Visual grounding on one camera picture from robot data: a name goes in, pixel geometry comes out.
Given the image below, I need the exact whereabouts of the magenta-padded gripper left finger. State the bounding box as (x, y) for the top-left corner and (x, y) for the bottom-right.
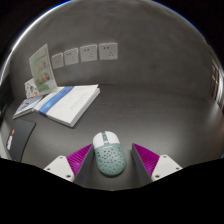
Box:
(43, 143), (96, 184)

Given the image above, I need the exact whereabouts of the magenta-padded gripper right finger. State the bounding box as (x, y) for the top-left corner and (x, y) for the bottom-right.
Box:
(131, 142), (184, 186)

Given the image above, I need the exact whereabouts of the white and green computer mouse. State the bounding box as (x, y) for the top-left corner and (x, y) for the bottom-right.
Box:
(92, 130), (128, 177)

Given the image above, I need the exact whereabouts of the white book with blue band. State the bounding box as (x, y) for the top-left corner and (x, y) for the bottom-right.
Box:
(34, 83), (101, 129)

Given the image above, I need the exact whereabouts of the thin grey booklet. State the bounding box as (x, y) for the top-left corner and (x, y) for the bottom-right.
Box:
(12, 94), (44, 120)

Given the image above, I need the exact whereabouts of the small white colourful card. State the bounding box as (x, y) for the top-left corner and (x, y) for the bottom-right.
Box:
(23, 77), (39, 99)

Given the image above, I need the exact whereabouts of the dark-framed glass partition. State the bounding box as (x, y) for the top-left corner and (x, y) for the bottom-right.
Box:
(208, 61), (224, 111)

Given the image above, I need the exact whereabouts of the green printed leaflet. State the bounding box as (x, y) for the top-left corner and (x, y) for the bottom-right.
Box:
(28, 43), (58, 96)

